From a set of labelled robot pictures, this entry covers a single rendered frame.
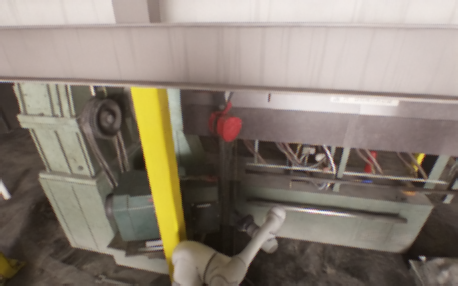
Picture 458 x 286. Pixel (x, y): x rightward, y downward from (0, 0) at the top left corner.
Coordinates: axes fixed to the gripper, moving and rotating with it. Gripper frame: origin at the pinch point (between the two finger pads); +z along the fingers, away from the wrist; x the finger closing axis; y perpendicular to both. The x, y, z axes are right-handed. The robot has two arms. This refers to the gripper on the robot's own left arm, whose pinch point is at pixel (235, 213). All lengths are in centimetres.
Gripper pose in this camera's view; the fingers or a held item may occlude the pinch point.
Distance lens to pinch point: 174.5
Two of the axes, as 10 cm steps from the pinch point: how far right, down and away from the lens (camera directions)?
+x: 7.9, -2.9, 5.4
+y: 0.0, 8.8, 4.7
